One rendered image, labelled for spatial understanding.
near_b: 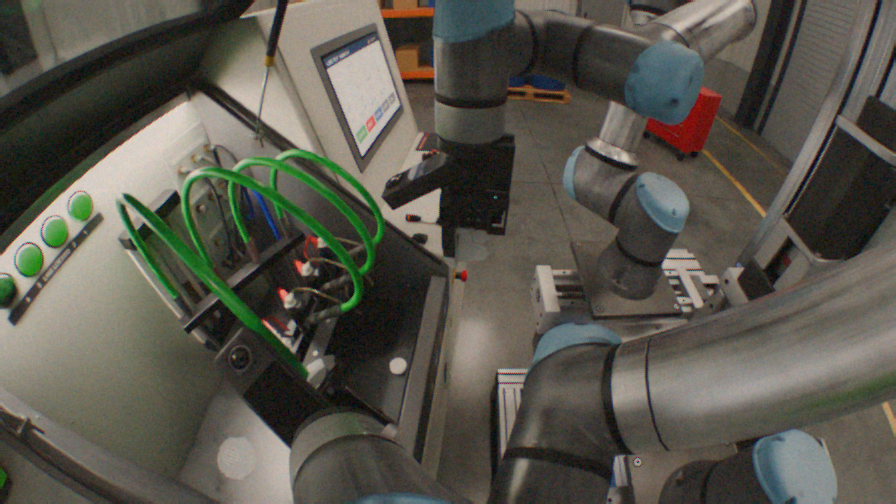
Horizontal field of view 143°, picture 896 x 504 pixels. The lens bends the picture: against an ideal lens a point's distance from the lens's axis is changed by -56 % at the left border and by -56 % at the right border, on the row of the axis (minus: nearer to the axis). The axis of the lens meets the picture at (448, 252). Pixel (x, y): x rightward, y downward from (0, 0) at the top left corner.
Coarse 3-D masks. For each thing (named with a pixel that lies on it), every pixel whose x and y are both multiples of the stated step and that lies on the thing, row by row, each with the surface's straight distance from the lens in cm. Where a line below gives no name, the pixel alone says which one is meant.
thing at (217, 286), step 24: (120, 192) 48; (120, 216) 56; (144, 216) 40; (168, 240) 36; (192, 264) 35; (168, 288) 68; (216, 288) 34; (240, 312) 34; (264, 336) 34; (288, 360) 36
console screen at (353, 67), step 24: (312, 48) 84; (336, 48) 94; (360, 48) 107; (336, 72) 90; (360, 72) 102; (384, 72) 120; (336, 96) 87; (360, 96) 98; (384, 96) 114; (360, 120) 95; (384, 120) 110; (360, 144) 92; (360, 168) 90
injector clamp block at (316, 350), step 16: (352, 288) 80; (336, 304) 76; (336, 320) 74; (352, 320) 82; (304, 336) 75; (320, 336) 72; (336, 336) 74; (352, 336) 84; (304, 352) 76; (320, 352) 70; (336, 352) 76; (352, 352) 86
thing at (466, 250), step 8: (456, 232) 43; (464, 232) 43; (456, 240) 45; (464, 240) 44; (472, 240) 44; (456, 248) 45; (464, 248) 45; (472, 248) 45; (480, 248) 45; (456, 256) 46; (464, 256) 46; (472, 256) 46; (480, 256) 46; (456, 264) 50
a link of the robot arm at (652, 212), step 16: (640, 176) 68; (656, 176) 71; (624, 192) 67; (640, 192) 65; (656, 192) 66; (672, 192) 69; (624, 208) 67; (640, 208) 65; (656, 208) 64; (672, 208) 65; (688, 208) 69; (624, 224) 68; (640, 224) 66; (656, 224) 65; (672, 224) 66; (624, 240) 70; (640, 240) 68; (656, 240) 67; (672, 240) 69; (640, 256) 70; (656, 256) 70
